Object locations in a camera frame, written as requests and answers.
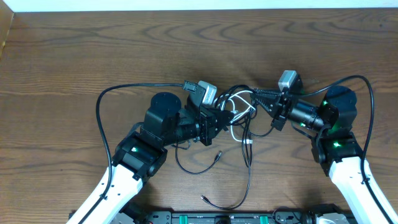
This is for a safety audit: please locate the left camera cable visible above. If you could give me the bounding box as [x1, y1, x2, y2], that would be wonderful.
[77, 82, 184, 224]

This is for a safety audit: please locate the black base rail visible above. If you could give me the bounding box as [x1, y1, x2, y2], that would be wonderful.
[109, 205, 357, 224]

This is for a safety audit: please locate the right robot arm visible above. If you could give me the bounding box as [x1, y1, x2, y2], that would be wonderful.
[251, 85, 397, 223]

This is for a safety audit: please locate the black cable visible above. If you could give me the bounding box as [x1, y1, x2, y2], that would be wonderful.
[174, 84, 276, 210]

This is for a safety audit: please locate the right camera cable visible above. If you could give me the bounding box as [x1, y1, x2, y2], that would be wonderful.
[298, 75, 394, 224]

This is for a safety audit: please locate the camera cable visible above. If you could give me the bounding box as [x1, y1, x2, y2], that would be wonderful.
[298, 75, 394, 224]
[77, 82, 184, 224]

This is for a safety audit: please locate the wooden side panel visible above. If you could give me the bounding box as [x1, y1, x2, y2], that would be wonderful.
[0, 0, 14, 55]

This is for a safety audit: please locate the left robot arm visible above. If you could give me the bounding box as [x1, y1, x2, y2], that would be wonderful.
[69, 92, 233, 223]

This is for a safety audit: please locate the white cable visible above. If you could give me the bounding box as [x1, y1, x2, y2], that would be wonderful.
[220, 90, 257, 144]

